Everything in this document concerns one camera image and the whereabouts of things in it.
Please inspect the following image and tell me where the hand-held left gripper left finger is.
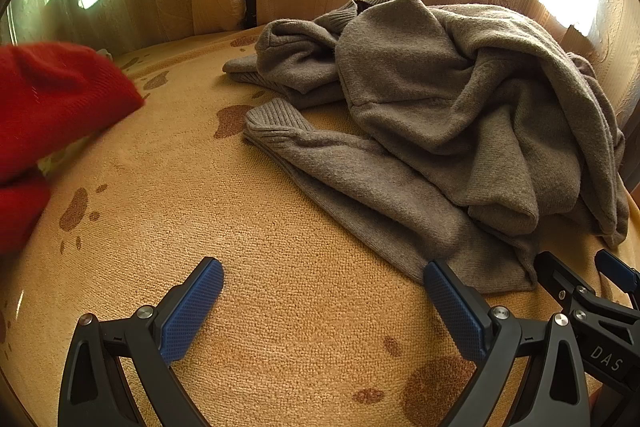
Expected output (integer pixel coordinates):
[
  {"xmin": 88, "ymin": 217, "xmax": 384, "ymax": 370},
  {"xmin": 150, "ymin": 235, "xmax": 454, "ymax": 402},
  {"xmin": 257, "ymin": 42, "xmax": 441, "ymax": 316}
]
[{"xmin": 57, "ymin": 257, "xmax": 224, "ymax": 427}]

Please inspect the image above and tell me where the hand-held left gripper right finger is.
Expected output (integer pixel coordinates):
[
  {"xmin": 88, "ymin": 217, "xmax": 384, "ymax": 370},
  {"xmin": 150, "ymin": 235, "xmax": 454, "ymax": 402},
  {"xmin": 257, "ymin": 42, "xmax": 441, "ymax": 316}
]
[{"xmin": 422, "ymin": 259, "xmax": 593, "ymax": 427}]

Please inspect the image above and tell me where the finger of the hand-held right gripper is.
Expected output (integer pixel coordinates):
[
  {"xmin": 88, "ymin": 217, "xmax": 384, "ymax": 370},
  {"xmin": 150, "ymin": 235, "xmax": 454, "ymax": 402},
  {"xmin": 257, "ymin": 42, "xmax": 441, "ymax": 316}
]
[
  {"xmin": 594, "ymin": 249, "xmax": 640, "ymax": 308},
  {"xmin": 533, "ymin": 251, "xmax": 598, "ymax": 314}
]

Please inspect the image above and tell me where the grey knit sweater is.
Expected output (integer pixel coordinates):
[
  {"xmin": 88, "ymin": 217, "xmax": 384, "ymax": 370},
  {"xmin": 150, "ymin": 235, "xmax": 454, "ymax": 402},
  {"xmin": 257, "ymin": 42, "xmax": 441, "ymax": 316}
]
[{"xmin": 222, "ymin": 0, "xmax": 630, "ymax": 292}]

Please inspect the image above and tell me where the red knit sweater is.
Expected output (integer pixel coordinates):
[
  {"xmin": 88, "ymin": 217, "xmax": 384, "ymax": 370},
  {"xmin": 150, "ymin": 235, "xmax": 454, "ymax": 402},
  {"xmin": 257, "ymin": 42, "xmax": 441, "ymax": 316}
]
[{"xmin": 0, "ymin": 41, "xmax": 146, "ymax": 255}]

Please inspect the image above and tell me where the yellow paw print blanket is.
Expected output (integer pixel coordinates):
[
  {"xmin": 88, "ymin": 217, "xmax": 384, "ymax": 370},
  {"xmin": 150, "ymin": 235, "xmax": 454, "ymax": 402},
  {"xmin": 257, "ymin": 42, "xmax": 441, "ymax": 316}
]
[{"xmin": 0, "ymin": 24, "xmax": 640, "ymax": 427}]

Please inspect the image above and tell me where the carved dark wooden panel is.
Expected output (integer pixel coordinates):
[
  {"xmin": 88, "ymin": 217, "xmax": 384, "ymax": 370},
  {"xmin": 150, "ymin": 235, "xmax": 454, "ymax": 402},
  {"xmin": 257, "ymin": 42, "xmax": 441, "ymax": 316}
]
[{"xmin": 621, "ymin": 117, "xmax": 640, "ymax": 212}]

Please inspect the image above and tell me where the pale yellow cloth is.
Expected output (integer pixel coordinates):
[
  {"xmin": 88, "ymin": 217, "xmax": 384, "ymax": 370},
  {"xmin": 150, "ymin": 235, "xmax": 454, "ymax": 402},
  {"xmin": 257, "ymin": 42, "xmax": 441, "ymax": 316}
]
[{"xmin": 37, "ymin": 134, "xmax": 101, "ymax": 178}]

